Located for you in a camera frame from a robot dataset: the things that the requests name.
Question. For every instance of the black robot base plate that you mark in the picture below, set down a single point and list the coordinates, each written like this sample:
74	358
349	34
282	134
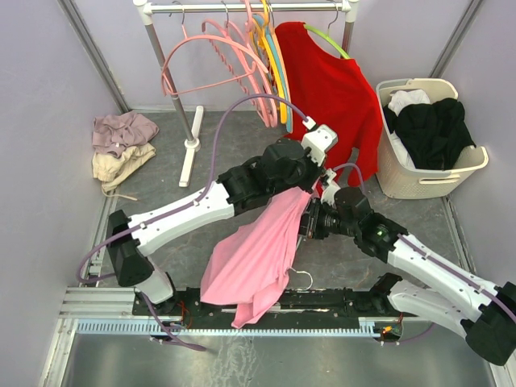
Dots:
319	308

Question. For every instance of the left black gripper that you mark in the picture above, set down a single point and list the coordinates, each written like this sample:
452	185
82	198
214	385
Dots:
316	174

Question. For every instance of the light blue cable duct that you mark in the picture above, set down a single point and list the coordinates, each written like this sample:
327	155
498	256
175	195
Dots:
151	327

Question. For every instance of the pink hanger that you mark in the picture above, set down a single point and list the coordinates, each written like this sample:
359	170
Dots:
256	85
250	62

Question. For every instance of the light blue hanger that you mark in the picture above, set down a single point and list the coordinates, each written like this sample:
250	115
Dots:
275	59

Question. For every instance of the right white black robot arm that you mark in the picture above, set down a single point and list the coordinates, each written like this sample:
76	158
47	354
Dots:
479	311

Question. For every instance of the pink t shirt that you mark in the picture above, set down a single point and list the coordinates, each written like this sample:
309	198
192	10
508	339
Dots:
250	268

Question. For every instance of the black garment in basket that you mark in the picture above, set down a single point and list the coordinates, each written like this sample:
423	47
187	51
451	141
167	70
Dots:
434	135

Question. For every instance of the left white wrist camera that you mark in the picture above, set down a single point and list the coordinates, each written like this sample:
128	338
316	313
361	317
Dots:
319	139

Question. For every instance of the yellow hanger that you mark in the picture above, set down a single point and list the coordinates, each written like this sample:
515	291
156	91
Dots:
258	41

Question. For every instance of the beige crumpled garment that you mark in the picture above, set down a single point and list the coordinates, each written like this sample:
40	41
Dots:
112	171

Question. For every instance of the cream laundry basket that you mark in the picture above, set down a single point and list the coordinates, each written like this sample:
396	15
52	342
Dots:
404	182

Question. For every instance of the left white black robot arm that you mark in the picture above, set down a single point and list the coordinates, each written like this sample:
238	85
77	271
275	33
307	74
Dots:
134	238

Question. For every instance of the teal wavy hanger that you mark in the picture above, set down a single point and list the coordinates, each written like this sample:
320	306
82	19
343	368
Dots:
300	280

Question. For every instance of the red t shirt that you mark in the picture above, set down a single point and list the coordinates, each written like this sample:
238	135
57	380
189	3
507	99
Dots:
333	91

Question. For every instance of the white metal clothes rack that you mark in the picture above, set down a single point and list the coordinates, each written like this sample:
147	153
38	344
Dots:
267	105

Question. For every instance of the lime green hanger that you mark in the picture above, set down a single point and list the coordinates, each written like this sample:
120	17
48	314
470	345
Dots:
325	35

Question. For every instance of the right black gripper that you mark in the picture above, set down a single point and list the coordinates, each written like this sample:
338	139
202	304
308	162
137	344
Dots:
310	218

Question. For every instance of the mauve crumpled garment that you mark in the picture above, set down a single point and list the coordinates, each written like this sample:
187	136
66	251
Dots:
113	134

